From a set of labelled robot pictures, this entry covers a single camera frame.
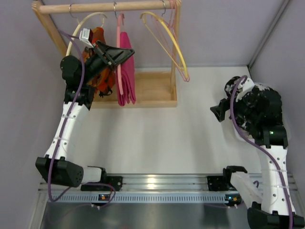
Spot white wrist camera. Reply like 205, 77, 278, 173
235, 78, 255, 102
79, 28, 94, 48

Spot pink plastic hanger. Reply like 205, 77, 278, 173
116, 13, 124, 95

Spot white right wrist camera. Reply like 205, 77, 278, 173
235, 78, 255, 102

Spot magenta pink trousers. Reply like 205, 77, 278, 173
117, 31, 137, 106

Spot cream plastic hanger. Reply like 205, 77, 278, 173
65, 12, 107, 56

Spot orange camouflage garment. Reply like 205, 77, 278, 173
82, 27, 115, 97

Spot pink wire hanger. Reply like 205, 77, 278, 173
152, 0, 190, 82

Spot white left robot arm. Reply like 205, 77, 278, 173
35, 41, 134, 187

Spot black white patterned garment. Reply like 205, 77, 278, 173
234, 78, 285, 139

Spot wooden clothes rack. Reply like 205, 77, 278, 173
31, 0, 177, 108

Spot yellow plastic hanger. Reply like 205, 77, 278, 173
140, 11, 190, 82

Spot perforated grey cable duct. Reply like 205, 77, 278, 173
57, 191, 239, 204

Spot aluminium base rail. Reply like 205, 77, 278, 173
39, 173, 298, 193

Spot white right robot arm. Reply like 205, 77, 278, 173
210, 92, 305, 229

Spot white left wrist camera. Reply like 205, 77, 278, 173
79, 28, 94, 48

